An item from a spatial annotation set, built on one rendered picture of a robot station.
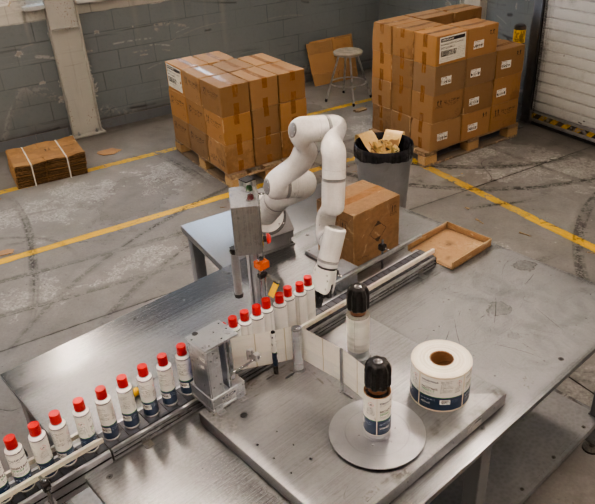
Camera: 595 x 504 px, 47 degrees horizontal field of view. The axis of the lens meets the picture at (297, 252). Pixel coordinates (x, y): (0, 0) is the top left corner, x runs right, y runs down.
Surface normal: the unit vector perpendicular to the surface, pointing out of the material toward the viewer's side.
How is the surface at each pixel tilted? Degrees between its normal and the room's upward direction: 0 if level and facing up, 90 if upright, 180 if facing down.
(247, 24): 90
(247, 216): 90
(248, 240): 90
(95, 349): 0
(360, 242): 90
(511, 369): 0
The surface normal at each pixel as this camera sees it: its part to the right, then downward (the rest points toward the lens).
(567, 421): -0.06, -0.86
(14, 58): 0.52, 0.41
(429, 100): -0.83, 0.30
